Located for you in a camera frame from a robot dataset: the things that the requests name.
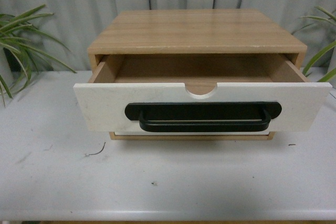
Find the white front wooden drawer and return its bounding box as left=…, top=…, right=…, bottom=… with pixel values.
left=74, top=54, right=331, bottom=135

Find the wooden drawer cabinet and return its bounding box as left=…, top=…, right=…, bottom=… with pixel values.
left=88, top=9, right=306, bottom=140

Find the green plant on right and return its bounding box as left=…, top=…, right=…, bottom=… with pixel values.
left=300, top=6, right=335, bottom=82

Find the green plant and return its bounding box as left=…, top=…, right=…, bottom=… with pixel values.
left=300, top=6, right=335, bottom=82
left=1, top=4, right=76, bottom=106

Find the green plant on left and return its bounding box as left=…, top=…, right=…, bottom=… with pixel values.
left=1, top=4, right=76, bottom=106

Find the black metal drawer handle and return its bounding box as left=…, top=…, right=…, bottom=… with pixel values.
left=124, top=102, right=282, bottom=133

